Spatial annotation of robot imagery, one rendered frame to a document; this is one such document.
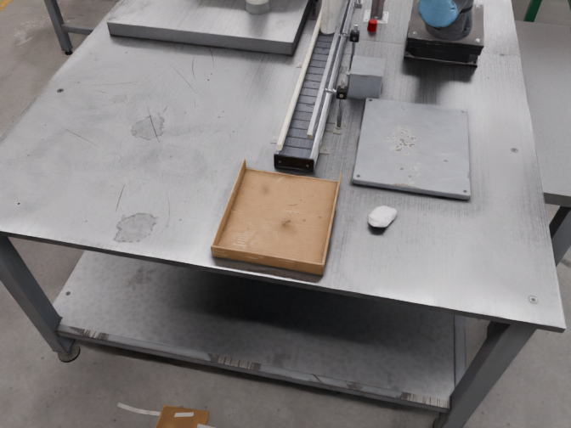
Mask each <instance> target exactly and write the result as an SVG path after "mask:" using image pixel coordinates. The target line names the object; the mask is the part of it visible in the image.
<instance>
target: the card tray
mask: <svg viewBox="0 0 571 428"><path fill-rule="evenodd" d="M341 175H342V172H340V175H339V179H338V181H331V180H326V179H320V178H314V177H303V176H297V175H291V174H284V173H279V172H268V171H262V170H256V169H250V168H246V158H244V160H243V161H242V164H241V166H240V170H239V172H238V175H237V178H236V179H235V184H234V186H233V188H232V190H231V193H230V196H229V199H228V202H227V204H226V206H225V208H224V211H223V215H222V217H221V220H220V222H219V224H218V228H217V231H216V233H215V235H214V238H213V240H212V243H211V251H212V256H215V257H220V258H224V259H229V260H235V261H240V262H249V263H255V264H260V265H264V266H270V267H275V268H284V269H290V270H295V271H299V272H305V273H314V274H319V275H323V272H324V266H325V259H326V254H327V250H328V244H329V240H330V236H331V227H332V223H333V218H334V214H335V209H336V201H337V196H338V192H339V187H340V182H341Z"/></svg>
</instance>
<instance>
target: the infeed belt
mask: <svg viewBox="0 0 571 428"><path fill-rule="evenodd" d="M349 4H350V0H348V4H347V7H346V10H345V14H344V17H343V20H342V26H341V30H340V32H342V30H343V27H344V24H345V20H346V17H347V13H348V7H349ZM334 35H335V33H334V34H332V35H324V34H322V33H321V32H320V29H319V34H318V36H317V39H316V42H315V44H314V50H313V52H312V55H311V58H310V60H309V63H308V68H307V71H306V74H305V77H304V80H303V83H302V87H301V90H300V93H299V96H298V99H297V103H296V106H295V109H294V112H293V115H292V118H291V122H290V125H289V128H288V131H287V134H286V136H285V141H284V144H283V147H282V150H280V152H279V155H281V156H287V157H293V158H299V159H305V160H309V159H310V155H311V152H312V148H313V145H314V140H315V136H316V132H317V129H318V125H319V119H320V116H321V112H322V110H323V106H324V102H325V96H326V93H324V94H323V97H322V100H321V104H320V107H319V113H318V116H317V120H316V123H315V127H314V132H313V136H312V138H311V139H310V138H307V133H308V128H309V124H310V122H311V118H312V115H313V112H314V106H315V103H316V99H317V97H318V93H319V88H320V84H321V82H322V78H323V75H324V72H325V66H326V63H327V60H328V56H329V53H330V50H331V44H332V41H333V38H334ZM340 40H341V37H338V39H337V43H336V49H335V52H334V55H333V59H332V62H331V68H330V71H329V75H328V78H327V81H326V84H325V88H328V86H329V83H330V79H331V73H332V70H333V66H334V63H335V59H336V54H337V50H338V47H339V43H340Z"/></svg>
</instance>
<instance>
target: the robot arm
mask: <svg viewBox="0 0 571 428"><path fill-rule="evenodd" d="M473 3H474V0H420V1H419V3H418V11H419V13H420V16H421V18H422V19H423V20H424V21H425V22H426V23H425V27H426V30H427V31H428V32H429V33H430V34H431V35H433V36H434V37H437V38H439V39H443V40H449V41H454V40H460V39H463V38H465V37H467V36H468V35H469V34H470V33H471V31H472V25H473V20H472V6H473Z"/></svg>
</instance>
